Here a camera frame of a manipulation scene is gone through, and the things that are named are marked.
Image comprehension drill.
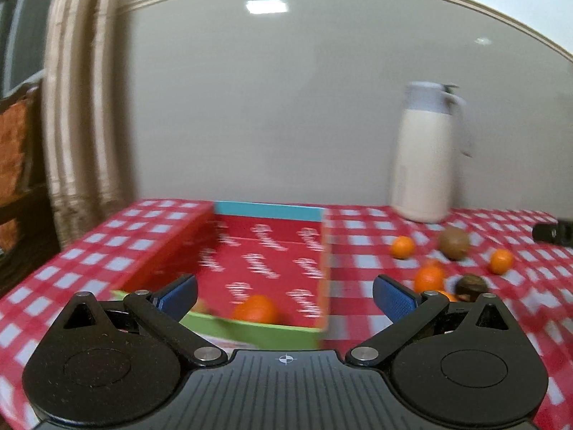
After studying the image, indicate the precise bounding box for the dark round fruit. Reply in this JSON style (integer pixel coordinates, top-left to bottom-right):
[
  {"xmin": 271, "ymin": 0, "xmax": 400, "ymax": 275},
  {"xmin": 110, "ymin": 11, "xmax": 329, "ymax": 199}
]
[{"xmin": 455, "ymin": 275, "xmax": 488, "ymax": 302}]

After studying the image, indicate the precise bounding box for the dark window frame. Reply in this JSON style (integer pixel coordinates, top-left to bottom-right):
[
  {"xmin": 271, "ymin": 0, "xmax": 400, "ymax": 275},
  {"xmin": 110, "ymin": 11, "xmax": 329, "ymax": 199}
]
[{"xmin": 0, "ymin": 0, "xmax": 59, "ymax": 97}]

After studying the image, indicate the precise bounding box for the red checkered tablecloth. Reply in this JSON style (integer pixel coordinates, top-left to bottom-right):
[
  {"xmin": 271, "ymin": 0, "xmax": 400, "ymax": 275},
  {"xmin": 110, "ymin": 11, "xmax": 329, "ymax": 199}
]
[{"xmin": 0, "ymin": 197, "xmax": 573, "ymax": 430}]

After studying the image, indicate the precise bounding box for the brown kiwi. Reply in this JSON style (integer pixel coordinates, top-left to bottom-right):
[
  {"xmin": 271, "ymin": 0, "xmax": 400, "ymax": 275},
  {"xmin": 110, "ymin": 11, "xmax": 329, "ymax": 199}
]
[{"xmin": 438, "ymin": 227, "xmax": 471, "ymax": 261}]

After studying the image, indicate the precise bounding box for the wooden chair with orange cushion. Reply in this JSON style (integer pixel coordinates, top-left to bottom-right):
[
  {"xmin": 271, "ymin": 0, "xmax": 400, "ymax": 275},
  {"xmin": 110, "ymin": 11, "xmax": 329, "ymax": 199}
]
[{"xmin": 0, "ymin": 69, "xmax": 61, "ymax": 296}]

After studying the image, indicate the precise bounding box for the large orange mandarin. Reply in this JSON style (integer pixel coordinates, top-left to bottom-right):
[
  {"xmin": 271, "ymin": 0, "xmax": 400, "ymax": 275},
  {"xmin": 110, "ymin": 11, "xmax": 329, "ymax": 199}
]
[
  {"xmin": 414, "ymin": 265, "xmax": 447, "ymax": 294},
  {"xmin": 233, "ymin": 295, "xmax": 280, "ymax": 324}
]

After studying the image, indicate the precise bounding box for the red cardboard box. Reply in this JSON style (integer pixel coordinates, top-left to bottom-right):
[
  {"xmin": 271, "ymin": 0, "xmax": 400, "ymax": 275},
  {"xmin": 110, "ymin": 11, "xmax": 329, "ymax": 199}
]
[{"xmin": 112, "ymin": 201, "xmax": 334, "ymax": 350}]

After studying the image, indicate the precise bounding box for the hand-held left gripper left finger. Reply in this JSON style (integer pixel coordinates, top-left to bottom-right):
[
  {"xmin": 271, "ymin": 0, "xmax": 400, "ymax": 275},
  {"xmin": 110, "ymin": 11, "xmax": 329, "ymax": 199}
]
[{"xmin": 60, "ymin": 273, "xmax": 229, "ymax": 367}]

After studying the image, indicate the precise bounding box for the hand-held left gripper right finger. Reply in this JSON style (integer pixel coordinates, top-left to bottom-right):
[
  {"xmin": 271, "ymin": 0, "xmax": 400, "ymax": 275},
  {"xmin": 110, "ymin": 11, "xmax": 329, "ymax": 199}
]
[{"xmin": 347, "ymin": 274, "xmax": 515, "ymax": 367}]

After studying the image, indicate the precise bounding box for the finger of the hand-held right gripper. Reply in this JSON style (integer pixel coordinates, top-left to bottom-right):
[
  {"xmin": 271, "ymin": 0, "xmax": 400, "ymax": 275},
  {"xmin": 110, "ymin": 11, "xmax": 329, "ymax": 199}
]
[{"xmin": 532, "ymin": 221, "xmax": 573, "ymax": 245}]

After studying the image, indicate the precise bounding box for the cream thermos jug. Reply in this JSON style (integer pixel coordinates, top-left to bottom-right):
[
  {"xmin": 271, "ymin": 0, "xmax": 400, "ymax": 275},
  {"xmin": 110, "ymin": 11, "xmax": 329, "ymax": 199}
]
[{"xmin": 390, "ymin": 81, "xmax": 475, "ymax": 224}]

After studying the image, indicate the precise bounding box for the beige curtain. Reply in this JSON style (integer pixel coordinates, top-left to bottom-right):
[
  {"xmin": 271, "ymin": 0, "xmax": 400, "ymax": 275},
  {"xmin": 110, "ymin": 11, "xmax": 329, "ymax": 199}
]
[{"xmin": 42, "ymin": 0, "xmax": 145, "ymax": 249}]

